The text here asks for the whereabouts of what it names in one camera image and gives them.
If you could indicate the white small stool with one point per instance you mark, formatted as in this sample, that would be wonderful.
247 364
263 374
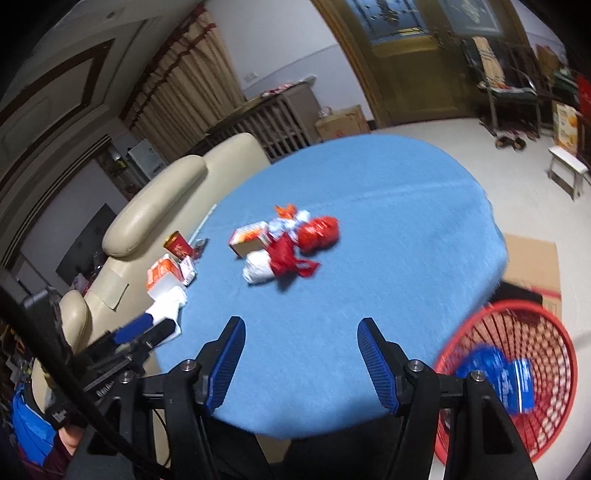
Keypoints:
565 159

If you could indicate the small orange white box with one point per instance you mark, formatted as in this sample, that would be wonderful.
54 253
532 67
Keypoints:
247 235

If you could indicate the blue face mask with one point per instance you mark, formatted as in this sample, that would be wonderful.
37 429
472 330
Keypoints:
279 226

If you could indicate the white wall box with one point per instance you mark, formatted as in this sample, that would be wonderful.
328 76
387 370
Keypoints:
145 157

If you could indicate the black television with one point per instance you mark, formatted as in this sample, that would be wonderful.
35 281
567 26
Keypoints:
87 244

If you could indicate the metal chair with cushion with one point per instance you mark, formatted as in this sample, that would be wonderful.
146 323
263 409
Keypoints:
508 90

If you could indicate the white tissue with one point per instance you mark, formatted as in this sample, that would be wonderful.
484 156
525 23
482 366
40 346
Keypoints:
168 300

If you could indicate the blue plastic packet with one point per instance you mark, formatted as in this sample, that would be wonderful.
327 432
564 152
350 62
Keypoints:
489 369

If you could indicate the flat cardboard sheet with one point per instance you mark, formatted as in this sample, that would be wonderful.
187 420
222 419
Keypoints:
531 263

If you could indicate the beige radiator cover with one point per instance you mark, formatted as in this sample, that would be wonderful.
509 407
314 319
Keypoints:
277 124

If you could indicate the orange plastic wrapper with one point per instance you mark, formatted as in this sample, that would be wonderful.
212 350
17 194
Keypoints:
285 211

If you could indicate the orange tissue pack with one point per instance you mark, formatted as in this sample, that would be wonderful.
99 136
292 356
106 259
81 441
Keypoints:
159 272

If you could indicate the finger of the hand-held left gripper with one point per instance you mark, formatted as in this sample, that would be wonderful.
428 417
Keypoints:
134 328
159 333

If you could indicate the beige curtain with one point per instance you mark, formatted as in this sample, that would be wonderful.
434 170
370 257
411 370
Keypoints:
184 92

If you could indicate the wooden door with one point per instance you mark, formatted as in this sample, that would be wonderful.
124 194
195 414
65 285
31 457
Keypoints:
415 83

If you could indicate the red paper cup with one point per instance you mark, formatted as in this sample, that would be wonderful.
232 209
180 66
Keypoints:
179 244

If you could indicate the white straw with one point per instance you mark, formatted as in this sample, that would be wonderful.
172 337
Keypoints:
205 221

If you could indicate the cardboard box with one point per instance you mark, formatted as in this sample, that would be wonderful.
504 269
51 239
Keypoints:
341 122

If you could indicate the orange printed carton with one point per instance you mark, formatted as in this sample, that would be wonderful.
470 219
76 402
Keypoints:
565 124

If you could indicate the white crumpled tissue ball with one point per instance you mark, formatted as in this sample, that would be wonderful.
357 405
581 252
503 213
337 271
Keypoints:
258 267

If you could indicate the pink white small box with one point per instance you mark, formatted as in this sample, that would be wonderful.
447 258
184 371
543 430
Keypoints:
189 272

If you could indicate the blue tablecloth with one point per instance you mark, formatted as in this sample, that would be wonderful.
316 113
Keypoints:
369 207

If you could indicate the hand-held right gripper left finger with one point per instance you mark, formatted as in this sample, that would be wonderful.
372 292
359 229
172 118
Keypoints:
226 364

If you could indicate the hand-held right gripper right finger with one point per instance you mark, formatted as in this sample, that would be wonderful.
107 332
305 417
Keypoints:
376 364

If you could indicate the person's left forearm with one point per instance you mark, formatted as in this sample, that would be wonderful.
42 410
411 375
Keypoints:
69 441

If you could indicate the red shiny wrapper ball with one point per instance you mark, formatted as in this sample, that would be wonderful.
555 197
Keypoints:
318 230

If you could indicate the cream leather sofa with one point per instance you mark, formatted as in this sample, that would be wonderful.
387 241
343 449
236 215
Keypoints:
157 194

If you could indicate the red plastic basket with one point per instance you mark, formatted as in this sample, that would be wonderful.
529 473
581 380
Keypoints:
554 350

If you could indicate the pair of slippers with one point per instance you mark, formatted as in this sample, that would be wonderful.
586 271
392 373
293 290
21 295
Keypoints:
510 142

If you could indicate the red plastic bag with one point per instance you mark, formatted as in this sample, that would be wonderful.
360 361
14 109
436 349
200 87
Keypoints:
284 254

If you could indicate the small dark packet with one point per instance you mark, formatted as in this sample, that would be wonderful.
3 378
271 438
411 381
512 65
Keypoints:
200 247

